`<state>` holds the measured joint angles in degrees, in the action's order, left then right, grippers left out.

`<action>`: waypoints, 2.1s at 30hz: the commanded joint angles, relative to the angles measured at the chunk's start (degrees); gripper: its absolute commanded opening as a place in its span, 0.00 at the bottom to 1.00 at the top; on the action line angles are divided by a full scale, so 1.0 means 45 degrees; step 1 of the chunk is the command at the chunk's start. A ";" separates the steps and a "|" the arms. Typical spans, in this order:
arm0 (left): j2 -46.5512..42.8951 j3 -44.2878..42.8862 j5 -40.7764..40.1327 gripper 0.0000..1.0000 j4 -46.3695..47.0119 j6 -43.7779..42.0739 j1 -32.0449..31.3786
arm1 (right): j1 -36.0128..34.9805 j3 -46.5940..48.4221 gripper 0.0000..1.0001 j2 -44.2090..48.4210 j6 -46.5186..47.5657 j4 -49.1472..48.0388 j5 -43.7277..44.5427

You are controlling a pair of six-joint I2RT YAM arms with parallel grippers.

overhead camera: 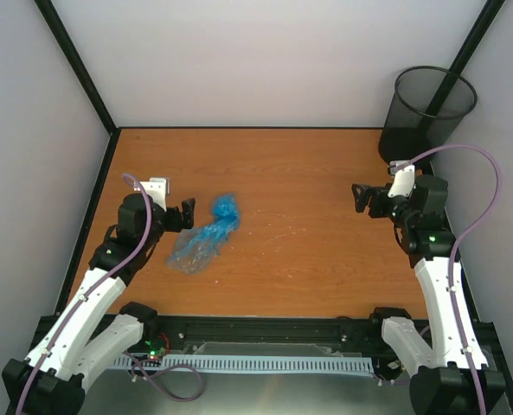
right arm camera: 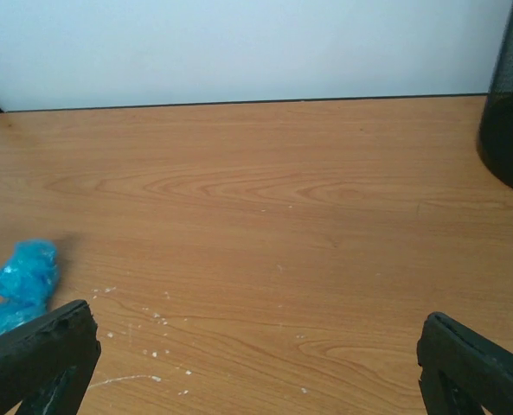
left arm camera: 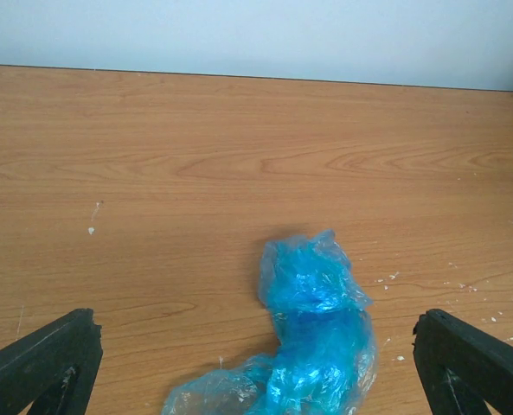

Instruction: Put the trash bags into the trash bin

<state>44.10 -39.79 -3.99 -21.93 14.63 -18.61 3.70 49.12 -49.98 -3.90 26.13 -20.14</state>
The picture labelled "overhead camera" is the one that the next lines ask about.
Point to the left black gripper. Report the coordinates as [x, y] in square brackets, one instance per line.
[189, 216]

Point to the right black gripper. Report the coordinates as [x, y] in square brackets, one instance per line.
[362, 201]

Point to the blue translucent trash bag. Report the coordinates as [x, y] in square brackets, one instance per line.
[195, 248]

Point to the black mesh trash bin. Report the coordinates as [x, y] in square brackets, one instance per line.
[427, 106]

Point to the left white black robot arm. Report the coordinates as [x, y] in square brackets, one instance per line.
[57, 373]

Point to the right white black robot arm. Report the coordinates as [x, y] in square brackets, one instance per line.
[449, 373]

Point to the small green-lit circuit board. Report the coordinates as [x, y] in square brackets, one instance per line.
[157, 348]

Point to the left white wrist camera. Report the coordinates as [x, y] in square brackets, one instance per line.
[157, 189]

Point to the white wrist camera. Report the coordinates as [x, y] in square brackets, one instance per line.
[157, 189]
[403, 174]

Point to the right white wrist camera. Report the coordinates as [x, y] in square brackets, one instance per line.
[403, 174]

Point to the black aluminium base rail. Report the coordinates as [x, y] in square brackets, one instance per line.
[338, 333]

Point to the light blue slotted cable duct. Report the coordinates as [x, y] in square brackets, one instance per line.
[247, 364]

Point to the right black frame post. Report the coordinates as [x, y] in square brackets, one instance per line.
[476, 34]

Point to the black frame post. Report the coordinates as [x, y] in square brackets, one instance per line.
[57, 27]
[476, 34]

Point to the left black frame post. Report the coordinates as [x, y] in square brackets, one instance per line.
[57, 27]

